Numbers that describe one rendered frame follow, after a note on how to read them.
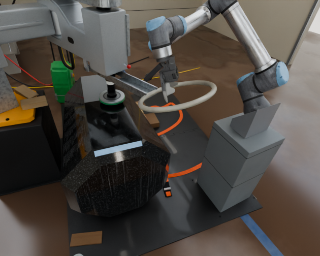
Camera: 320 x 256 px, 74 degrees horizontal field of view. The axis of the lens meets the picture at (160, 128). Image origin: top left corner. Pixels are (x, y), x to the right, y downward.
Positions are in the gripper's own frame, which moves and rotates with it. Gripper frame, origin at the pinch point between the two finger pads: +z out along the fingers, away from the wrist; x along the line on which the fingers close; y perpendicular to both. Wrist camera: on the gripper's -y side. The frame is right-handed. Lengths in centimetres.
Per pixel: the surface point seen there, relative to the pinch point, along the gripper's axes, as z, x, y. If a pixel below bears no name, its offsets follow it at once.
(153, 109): 5.2, 0.6, -9.7
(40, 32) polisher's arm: -52, 62, -105
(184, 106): 5.7, -0.6, 7.3
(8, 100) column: -9, 37, -143
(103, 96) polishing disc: 7, 56, -67
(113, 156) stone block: 37, 8, -48
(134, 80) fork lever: -3, 49, -33
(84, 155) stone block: 31, 4, -67
